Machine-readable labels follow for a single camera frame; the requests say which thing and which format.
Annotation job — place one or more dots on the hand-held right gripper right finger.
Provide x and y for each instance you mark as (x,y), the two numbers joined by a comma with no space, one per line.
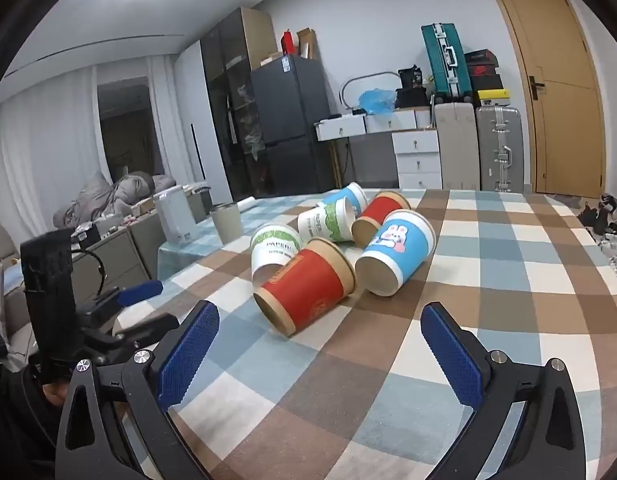
(451,355)

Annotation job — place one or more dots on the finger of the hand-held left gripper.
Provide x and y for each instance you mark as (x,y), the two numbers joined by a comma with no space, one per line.
(148,332)
(141,292)

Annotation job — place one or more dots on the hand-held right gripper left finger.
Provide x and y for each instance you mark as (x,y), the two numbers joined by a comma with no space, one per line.
(186,355)

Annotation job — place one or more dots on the person's left forearm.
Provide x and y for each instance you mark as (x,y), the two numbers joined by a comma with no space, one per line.
(18,420)

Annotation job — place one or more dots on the large blue rabbit paper cup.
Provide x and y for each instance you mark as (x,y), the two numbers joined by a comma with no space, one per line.
(393,252)

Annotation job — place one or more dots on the white green paper cup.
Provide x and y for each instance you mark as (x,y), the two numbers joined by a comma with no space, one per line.
(271,255)
(323,222)

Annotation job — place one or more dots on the large red paper cup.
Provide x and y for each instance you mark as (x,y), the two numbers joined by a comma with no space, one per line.
(303,285)

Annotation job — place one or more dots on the small red paper cup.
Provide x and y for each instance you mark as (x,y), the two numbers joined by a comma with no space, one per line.
(381,212)

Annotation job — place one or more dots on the small blue paper cup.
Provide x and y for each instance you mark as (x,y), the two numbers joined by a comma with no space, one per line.
(348,197)

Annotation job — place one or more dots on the beige sofa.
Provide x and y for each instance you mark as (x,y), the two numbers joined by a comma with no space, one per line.
(3,300)

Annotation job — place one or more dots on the white appliance box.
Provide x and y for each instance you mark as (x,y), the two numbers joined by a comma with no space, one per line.
(174,215)

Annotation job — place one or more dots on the plaid tablecloth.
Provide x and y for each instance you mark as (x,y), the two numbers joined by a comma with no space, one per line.
(488,270)

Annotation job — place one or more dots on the grey duvet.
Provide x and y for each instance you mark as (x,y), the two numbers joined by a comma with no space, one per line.
(118,192)

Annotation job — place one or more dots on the grey tumbler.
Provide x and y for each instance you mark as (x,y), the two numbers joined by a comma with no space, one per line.
(227,222)

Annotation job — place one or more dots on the white paper roll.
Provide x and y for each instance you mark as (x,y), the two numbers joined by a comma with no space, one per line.
(249,203)

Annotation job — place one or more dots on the white sheer curtain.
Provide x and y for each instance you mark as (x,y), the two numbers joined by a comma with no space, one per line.
(43,150)
(166,120)

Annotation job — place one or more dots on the white wardrobe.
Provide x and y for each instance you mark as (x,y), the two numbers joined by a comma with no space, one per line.
(193,110)

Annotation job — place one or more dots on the dark glass cabinet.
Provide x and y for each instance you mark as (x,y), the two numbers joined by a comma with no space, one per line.
(223,110)

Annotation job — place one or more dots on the white drawer cabinet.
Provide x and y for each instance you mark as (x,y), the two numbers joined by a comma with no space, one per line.
(416,157)

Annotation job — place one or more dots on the black white patterned cloth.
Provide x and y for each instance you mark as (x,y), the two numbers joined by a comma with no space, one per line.
(608,220)

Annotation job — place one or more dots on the beige suitcase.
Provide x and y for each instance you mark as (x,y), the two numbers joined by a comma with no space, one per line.
(456,145)

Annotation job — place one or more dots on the silver suitcase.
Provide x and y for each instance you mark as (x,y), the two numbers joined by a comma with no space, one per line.
(498,150)

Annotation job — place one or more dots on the dark refrigerator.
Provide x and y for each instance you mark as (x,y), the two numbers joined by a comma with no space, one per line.
(288,110)

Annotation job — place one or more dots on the white drawer box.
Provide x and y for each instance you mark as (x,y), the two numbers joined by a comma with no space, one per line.
(341,129)
(396,121)

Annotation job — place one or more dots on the yellow shoe box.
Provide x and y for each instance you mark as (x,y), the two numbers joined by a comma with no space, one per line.
(493,97)

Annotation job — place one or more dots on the blue plastic bag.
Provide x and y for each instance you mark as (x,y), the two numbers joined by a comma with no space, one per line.
(377,102)

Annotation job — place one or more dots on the wooden door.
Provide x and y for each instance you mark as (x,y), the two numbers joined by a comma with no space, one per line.
(553,110)

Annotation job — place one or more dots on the black bag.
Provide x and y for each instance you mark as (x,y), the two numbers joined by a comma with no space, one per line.
(412,87)

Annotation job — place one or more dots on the black red shoe box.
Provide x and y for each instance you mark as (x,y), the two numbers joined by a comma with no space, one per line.
(481,62)

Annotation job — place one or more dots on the teal suitcase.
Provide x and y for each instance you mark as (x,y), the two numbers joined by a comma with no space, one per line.
(443,60)

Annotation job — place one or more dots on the brown cardboard box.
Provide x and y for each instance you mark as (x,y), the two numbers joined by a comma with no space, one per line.
(306,45)

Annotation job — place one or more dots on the arched metal rail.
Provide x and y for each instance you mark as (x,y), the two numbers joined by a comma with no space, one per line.
(368,75)

